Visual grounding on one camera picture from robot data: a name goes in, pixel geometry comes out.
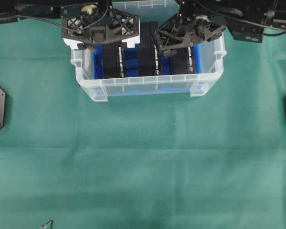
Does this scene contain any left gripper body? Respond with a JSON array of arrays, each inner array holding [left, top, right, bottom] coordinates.
[[61, 7, 140, 47]]

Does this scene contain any black camera box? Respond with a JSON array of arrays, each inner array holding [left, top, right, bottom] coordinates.
[[170, 47, 196, 75], [102, 42, 127, 79], [137, 21, 162, 76]]

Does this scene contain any blue cloth liner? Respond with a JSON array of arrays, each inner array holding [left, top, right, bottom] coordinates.
[[92, 45, 202, 101]]

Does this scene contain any small metal wire clip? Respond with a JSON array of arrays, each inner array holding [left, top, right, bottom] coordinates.
[[41, 219, 53, 229]]

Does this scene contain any clear plastic storage case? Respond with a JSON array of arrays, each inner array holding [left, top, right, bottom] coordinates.
[[71, 0, 226, 102]]

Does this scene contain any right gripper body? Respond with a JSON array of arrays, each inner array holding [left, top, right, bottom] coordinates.
[[151, 14, 226, 57]]

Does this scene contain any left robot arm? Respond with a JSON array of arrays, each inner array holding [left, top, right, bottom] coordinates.
[[0, 0, 140, 50]]

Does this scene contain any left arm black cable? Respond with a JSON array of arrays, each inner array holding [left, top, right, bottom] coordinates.
[[0, 0, 115, 31]]

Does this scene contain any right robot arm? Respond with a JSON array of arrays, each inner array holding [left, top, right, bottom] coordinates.
[[151, 0, 286, 56]]

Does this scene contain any green table cloth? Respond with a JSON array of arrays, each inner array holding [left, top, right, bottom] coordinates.
[[0, 20, 286, 229]]

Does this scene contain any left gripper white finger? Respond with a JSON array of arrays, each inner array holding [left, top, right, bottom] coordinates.
[[63, 38, 79, 50]]

